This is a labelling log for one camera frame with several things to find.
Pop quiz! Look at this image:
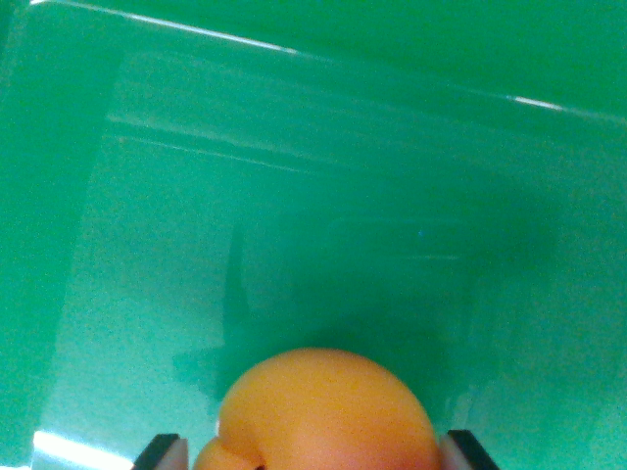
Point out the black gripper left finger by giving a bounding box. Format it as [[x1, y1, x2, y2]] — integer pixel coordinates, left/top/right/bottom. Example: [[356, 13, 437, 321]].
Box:
[[131, 433, 190, 470]]

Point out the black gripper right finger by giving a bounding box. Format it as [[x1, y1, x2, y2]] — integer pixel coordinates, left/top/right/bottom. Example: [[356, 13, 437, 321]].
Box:
[[438, 429, 502, 470]]

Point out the yellow orange peach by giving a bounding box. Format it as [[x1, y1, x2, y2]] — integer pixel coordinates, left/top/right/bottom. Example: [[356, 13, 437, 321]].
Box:
[[193, 347, 441, 470]]

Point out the green plastic bin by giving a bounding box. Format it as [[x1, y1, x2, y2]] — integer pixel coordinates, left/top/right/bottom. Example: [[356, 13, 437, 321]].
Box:
[[0, 0, 627, 470]]

